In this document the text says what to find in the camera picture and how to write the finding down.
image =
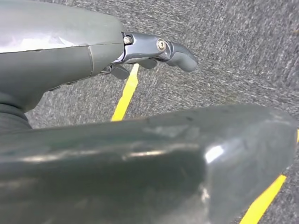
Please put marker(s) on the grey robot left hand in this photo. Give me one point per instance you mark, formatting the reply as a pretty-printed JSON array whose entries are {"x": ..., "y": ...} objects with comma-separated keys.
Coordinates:
[{"x": 116, "y": 173}]

